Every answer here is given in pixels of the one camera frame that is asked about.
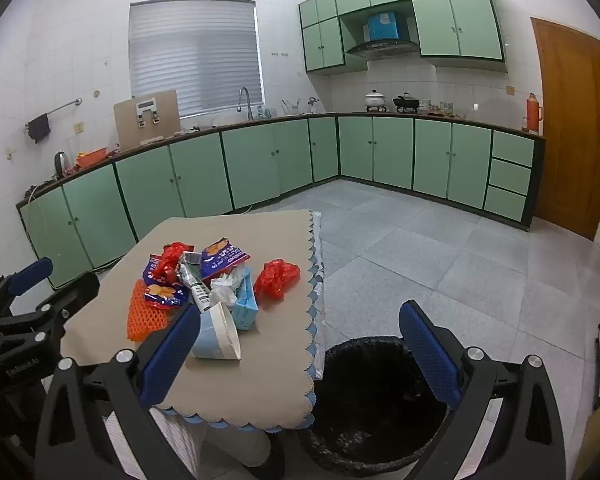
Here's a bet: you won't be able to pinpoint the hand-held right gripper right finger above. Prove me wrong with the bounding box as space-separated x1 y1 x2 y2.
398 300 567 480

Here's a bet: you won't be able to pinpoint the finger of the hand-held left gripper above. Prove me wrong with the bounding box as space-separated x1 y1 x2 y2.
30 272 101 333
0 257 54 323

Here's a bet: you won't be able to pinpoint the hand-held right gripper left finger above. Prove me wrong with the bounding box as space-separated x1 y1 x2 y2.
34 302 202 480

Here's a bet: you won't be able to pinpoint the orange mesh net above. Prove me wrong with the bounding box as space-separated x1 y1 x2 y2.
127 279 178 342

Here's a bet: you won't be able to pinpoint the blue snack packet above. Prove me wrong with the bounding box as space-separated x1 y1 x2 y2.
200 238 252 281
141 253 191 311

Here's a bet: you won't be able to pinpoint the black lined trash bin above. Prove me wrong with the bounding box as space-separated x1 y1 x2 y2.
300 337 453 478

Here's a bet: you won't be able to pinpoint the white plastic wad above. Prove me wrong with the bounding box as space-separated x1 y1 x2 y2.
210 266 248 306

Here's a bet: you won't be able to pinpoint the white paper cup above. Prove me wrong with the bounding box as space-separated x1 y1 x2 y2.
190 301 242 361

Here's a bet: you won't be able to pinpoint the white strip packet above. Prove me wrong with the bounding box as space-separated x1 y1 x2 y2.
177 251 213 311

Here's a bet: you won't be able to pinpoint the light blue carton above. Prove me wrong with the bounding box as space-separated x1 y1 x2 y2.
230 267 260 331

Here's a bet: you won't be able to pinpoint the red crumpled wrapper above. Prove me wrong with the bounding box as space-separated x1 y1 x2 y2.
159 241 196 281

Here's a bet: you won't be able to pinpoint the table with beige cloth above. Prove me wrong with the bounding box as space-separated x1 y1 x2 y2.
60 208 327 433

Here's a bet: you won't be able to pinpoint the red plastic bag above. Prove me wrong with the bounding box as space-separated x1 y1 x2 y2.
253 258 301 302

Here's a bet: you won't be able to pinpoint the orange basin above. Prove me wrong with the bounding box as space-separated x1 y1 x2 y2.
76 147 110 168

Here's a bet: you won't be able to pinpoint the dark towel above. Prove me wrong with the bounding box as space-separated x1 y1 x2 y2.
27 114 52 143

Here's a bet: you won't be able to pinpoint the steel towel bar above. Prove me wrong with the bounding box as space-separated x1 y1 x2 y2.
24 97 83 128

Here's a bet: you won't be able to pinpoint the cardboard box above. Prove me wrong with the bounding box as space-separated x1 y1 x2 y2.
113 89 182 152

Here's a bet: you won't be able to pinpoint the green base cabinets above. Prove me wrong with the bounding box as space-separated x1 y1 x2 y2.
16 112 546 286

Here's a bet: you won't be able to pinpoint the black wok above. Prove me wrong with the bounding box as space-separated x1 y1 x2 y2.
392 92 421 112

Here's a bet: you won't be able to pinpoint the steel faucet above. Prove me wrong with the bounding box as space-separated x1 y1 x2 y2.
237 86 254 121

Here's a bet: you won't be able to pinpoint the orange thermos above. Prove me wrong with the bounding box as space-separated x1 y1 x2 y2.
525 92 544 133

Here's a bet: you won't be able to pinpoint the white window blind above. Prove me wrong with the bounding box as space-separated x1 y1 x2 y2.
128 0 264 120

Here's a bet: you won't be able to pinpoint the wooden door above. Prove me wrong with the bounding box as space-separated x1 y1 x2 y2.
530 16 600 241

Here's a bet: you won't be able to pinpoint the range hood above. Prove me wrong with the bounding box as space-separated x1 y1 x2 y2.
345 39 420 60

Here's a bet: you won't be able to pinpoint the blue box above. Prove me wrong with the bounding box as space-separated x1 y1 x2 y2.
367 10 401 41

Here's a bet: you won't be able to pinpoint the white bracket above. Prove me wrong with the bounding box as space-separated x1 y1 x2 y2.
136 97 161 128

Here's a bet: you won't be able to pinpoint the green wall cabinets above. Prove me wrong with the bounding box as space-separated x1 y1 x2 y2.
298 0 509 76

